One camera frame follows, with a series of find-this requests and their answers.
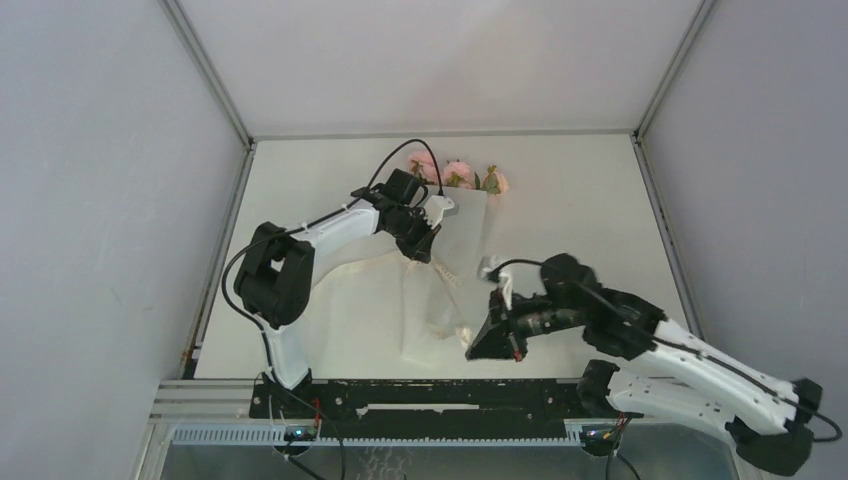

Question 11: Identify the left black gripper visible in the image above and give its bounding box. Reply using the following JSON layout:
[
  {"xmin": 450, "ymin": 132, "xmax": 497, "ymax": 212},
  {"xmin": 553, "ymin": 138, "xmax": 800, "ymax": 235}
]
[{"xmin": 384, "ymin": 208, "xmax": 440, "ymax": 264}]

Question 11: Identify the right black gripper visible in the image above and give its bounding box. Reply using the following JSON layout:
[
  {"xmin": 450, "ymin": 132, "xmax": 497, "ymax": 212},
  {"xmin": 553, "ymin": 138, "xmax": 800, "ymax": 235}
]
[{"xmin": 466, "ymin": 283, "xmax": 585, "ymax": 360}]

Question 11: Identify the cream ribbon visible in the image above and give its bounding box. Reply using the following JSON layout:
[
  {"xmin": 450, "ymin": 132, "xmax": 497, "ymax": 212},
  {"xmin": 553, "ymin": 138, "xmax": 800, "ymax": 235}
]
[{"xmin": 311, "ymin": 254, "xmax": 473, "ymax": 342}]

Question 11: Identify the white wrapping paper sheet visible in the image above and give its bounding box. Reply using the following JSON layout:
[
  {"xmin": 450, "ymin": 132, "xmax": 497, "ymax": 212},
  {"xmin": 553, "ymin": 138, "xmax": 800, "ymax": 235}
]
[{"xmin": 400, "ymin": 188, "xmax": 488, "ymax": 370}]

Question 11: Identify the pink flower two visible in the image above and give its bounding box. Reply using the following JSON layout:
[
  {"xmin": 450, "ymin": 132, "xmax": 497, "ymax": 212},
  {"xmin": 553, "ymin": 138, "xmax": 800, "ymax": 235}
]
[{"xmin": 407, "ymin": 150, "xmax": 438, "ymax": 185}]

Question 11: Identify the pink flower one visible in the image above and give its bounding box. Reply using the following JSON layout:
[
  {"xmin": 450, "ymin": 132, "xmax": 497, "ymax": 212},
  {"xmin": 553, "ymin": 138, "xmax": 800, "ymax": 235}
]
[{"xmin": 442, "ymin": 160, "xmax": 476, "ymax": 190}]

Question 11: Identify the pink flower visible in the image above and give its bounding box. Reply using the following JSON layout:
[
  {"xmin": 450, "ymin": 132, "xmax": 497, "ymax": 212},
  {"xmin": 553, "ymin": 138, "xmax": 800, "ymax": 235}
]
[{"xmin": 480, "ymin": 165, "xmax": 510, "ymax": 196}]

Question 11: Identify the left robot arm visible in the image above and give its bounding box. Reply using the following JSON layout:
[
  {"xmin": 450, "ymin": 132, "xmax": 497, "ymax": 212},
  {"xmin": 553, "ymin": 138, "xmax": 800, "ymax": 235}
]
[{"xmin": 220, "ymin": 169, "xmax": 456, "ymax": 417}]

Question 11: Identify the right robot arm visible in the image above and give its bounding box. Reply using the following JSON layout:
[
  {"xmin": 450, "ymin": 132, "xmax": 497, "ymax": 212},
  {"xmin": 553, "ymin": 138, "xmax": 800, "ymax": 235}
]
[{"xmin": 465, "ymin": 254, "xmax": 823, "ymax": 477}]

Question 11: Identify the right circuit board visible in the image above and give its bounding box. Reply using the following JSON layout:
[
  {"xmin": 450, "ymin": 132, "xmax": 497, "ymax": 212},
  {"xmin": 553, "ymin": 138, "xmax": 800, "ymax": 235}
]
[{"xmin": 580, "ymin": 428, "xmax": 621, "ymax": 445}]

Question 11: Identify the circuit board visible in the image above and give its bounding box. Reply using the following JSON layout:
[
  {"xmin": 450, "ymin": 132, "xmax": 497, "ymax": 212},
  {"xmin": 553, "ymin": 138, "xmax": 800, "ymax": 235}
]
[
  {"xmin": 580, "ymin": 428, "xmax": 621, "ymax": 445},
  {"xmin": 283, "ymin": 427, "xmax": 318, "ymax": 443}
]

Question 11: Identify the left circuit board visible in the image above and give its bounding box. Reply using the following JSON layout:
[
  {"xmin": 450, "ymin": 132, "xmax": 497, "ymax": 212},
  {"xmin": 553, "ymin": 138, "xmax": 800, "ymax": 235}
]
[{"xmin": 283, "ymin": 427, "xmax": 318, "ymax": 443}]

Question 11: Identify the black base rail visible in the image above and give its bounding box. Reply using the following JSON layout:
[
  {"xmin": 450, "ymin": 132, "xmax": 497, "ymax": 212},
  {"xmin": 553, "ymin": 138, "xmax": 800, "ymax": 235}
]
[{"xmin": 249, "ymin": 379, "xmax": 620, "ymax": 441}]

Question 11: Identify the white slotted cable duct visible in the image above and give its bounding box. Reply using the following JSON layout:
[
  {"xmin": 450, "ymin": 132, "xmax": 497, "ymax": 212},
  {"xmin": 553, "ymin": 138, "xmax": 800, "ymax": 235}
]
[{"xmin": 170, "ymin": 425, "xmax": 584, "ymax": 447}]

